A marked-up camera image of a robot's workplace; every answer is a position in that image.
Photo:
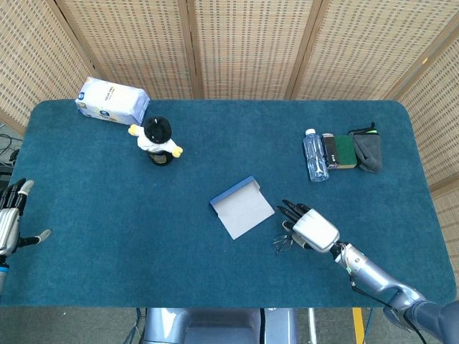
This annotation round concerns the clear plastic water bottle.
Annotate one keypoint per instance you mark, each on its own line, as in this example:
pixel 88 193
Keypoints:
pixel 315 157

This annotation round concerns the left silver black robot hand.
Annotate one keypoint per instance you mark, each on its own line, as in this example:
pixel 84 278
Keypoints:
pixel 7 225

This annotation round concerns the white tissue pack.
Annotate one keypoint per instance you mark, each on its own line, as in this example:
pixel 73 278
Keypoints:
pixel 111 100

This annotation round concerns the blue glasses case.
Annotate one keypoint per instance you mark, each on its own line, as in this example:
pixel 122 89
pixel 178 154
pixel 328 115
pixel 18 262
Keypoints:
pixel 244 211

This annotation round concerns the black wire eyeglasses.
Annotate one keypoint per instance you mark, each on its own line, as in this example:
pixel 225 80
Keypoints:
pixel 283 243

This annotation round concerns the woven bamboo folding screen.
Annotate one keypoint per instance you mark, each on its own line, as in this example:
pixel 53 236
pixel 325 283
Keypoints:
pixel 244 46

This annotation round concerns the black mesh pen holder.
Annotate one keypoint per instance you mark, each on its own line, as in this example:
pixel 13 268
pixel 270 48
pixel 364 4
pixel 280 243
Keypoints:
pixel 160 160

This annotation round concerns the blue-grey robot torso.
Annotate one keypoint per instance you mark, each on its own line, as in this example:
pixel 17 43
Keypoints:
pixel 215 328

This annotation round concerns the black plush doll white shirt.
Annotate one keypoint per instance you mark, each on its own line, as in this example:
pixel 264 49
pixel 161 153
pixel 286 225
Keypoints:
pixel 156 134

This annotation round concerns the green hardcover book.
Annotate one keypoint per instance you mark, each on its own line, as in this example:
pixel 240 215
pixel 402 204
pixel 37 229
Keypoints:
pixel 346 152

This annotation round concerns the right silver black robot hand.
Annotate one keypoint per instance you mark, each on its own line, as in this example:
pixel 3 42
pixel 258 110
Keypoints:
pixel 315 229

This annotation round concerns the grey folded cloth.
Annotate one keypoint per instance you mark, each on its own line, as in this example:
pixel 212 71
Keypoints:
pixel 369 154

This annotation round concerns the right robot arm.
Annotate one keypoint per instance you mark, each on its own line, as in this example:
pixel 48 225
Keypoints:
pixel 376 277

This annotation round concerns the blue felt table mat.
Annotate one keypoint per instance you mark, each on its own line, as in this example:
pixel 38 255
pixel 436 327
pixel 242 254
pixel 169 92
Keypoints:
pixel 143 233

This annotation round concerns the small black box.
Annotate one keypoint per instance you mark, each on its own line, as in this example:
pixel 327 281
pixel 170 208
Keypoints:
pixel 330 150

